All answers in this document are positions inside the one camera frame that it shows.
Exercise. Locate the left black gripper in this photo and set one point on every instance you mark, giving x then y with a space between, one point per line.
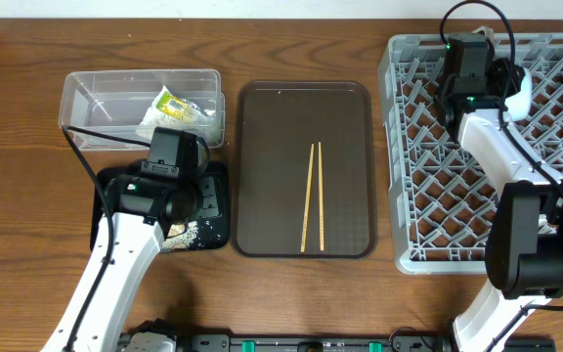
200 188

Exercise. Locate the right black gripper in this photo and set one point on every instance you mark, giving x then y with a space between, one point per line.
507 77

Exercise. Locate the light blue bowl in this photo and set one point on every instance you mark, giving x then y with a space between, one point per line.
519 104

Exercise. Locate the pile of rice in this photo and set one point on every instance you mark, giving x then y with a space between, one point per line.
187 236

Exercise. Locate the white napkin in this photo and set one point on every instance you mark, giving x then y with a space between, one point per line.
153 118

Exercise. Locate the yellow green snack wrapper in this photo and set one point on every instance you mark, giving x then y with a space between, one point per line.
178 109

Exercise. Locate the wooden chopstick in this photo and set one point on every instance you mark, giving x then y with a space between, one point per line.
321 197
307 200

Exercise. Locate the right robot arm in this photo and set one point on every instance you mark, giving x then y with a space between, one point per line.
479 100

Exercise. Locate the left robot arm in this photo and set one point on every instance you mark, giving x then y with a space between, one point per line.
123 251

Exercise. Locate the black waste tray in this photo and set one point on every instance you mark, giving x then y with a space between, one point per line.
216 200

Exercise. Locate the clear plastic waste bin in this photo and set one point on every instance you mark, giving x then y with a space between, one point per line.
109 105

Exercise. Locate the grey dishwasher rack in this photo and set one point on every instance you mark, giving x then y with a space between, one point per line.
441 202

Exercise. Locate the brown serving tray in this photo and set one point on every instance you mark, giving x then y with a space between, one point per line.
277 124

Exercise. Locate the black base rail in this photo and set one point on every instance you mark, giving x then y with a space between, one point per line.
193 338

